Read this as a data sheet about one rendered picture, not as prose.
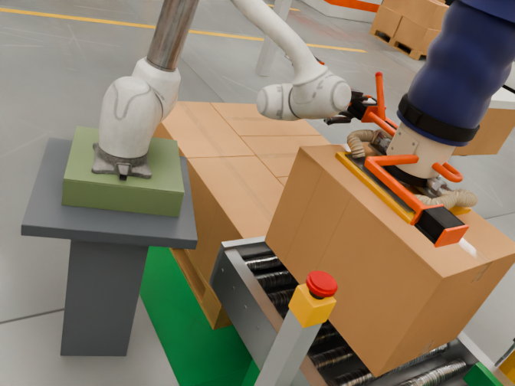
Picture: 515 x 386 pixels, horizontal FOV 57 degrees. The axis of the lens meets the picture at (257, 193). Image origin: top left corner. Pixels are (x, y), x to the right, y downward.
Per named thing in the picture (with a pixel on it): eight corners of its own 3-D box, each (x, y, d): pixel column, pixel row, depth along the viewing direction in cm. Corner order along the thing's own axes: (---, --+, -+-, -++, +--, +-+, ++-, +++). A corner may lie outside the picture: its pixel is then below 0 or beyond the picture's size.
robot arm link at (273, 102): (291, 122, 149) (319, 120, 138) (250, 121, 140) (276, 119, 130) (291, 86, 148) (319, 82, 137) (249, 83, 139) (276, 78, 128)
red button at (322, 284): (338, 301, 105) (345, 289, 103) (313, 308, 101) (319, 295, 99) (319, 279, 110) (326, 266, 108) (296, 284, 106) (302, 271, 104)
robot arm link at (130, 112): (87, 148, 145) (94, 80, 134) (113, 127, 161) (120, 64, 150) (138, 164, 145) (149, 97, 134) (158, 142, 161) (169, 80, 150)
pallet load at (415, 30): (449, 63, 862) (475, 13, 815) (414, 60, 805) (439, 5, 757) (403, 38, 939) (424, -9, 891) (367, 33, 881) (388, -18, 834)
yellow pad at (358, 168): (430, 220, 136) (438, 207, 133) (407, 225, 130) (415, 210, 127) (355, 155, 157) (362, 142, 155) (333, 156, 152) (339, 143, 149)
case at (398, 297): (455, 338, 158) (525, 249, 137) (375, 378, 135) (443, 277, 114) (342, 224, 195) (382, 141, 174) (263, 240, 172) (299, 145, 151)
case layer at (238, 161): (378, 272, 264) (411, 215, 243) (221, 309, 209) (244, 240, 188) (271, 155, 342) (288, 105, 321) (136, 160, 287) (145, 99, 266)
